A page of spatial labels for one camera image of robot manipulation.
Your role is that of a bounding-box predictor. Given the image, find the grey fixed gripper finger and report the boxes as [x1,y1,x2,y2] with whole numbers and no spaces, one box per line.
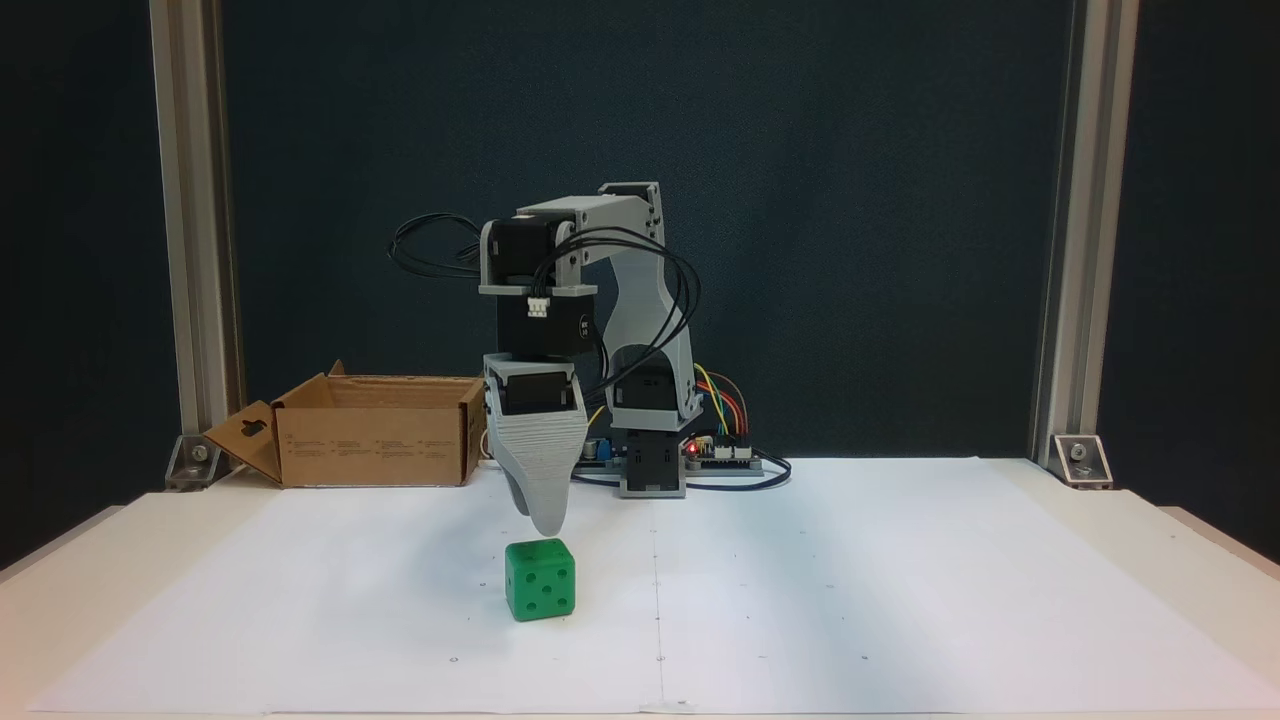
[489,414,590,538]

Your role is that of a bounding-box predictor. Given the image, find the green die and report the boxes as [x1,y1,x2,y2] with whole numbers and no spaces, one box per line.
[504,538,577,623]

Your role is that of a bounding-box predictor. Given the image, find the circuit board with blue parts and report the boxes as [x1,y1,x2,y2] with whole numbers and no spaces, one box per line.
[575,435,626,474]

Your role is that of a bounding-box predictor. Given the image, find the brown cardboard box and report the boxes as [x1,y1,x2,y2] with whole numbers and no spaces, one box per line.
[203,360,491,489]

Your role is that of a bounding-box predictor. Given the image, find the circuit board with jumper wires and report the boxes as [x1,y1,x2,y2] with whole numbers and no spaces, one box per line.
[685,432,767,477]

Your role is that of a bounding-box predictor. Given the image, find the black servo cable bundle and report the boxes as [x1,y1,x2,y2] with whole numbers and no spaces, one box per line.
[533,226,702,403]
[388,212,491,280]

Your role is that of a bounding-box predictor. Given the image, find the coloured jumper wire bundle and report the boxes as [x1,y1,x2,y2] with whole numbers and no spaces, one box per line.
[693,364,751,441]

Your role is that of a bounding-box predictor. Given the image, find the metal corner bracket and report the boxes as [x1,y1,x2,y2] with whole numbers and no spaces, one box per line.
[165,433,224,491]
[1052,433,1114,489]

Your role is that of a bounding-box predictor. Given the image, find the aluminium frame post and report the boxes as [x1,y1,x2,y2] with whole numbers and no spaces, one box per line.
[1030,0,1141,471]
[150,0,243,471]

